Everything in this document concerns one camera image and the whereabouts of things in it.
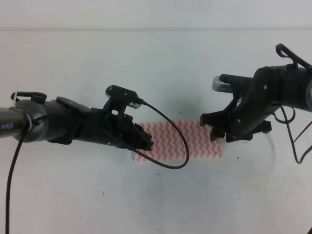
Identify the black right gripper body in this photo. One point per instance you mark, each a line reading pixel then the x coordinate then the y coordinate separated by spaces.
pixel 246 115

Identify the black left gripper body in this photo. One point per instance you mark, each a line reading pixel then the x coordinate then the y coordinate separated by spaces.
pixel 103 127

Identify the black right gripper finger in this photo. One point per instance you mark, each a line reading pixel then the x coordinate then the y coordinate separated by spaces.
pixel 217 133
pixel 217 119

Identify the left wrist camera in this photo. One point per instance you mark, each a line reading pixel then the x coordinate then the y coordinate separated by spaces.
pixel 119 98

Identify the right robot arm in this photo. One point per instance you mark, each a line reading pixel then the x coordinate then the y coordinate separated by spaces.
pixel 292 86

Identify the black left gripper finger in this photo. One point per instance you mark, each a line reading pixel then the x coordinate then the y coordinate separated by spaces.
pixel 143 144
pixel 141 136

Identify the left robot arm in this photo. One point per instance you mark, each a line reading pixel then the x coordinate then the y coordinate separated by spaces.
pixel 62 121

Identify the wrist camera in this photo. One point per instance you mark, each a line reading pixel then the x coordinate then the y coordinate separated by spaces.
pixel 236 85
pixel 119 98

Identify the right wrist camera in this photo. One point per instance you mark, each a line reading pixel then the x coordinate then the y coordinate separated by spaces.
pixel 236 85

